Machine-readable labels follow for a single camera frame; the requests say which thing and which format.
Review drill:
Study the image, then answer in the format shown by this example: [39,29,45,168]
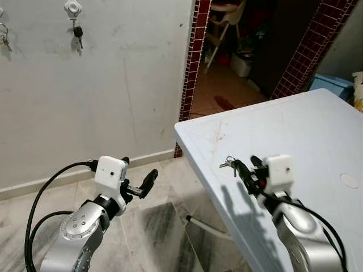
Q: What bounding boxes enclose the blue plastic bin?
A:
[309,74,355,103]

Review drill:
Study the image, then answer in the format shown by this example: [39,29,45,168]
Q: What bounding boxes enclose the red tiled door pillar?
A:
[173,0,212,158]

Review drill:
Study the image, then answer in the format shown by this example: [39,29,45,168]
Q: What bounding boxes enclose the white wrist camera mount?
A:
[265,154,296,193]
[94,156,129,211]

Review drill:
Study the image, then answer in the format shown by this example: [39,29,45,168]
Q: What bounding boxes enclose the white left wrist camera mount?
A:
[94,156,129,211]

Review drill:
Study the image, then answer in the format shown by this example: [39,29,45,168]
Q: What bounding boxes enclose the white storage container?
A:
[230,52,256,78]

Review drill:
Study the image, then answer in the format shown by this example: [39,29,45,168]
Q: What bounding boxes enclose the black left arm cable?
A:
[24,160,97,272]

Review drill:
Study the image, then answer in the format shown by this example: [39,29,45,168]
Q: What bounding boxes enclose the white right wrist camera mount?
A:
[265,154,296,193]

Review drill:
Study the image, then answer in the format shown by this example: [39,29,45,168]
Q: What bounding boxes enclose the beige high chair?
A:
[203,0,248,74]

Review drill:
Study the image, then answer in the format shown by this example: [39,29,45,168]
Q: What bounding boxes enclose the keys on large ring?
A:
[0,23,13,53]

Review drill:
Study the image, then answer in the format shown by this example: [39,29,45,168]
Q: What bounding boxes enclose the white wall hook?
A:
[64,0,83,18]

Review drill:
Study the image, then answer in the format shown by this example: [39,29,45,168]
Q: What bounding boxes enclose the black-headed key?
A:
[71,18,85,50]

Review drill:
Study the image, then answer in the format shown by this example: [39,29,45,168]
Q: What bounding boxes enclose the pale blue plastic table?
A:
[174,88,363,272]

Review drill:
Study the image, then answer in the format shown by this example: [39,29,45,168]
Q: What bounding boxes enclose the white table leg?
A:
[187,215,234,241]

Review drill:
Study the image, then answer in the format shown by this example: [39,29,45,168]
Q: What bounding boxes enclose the red tiled slanted edge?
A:
[271,0,361,100]

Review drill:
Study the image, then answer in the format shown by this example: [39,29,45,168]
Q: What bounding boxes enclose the keys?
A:
[0,23,13,53]
[219,156,239,177]

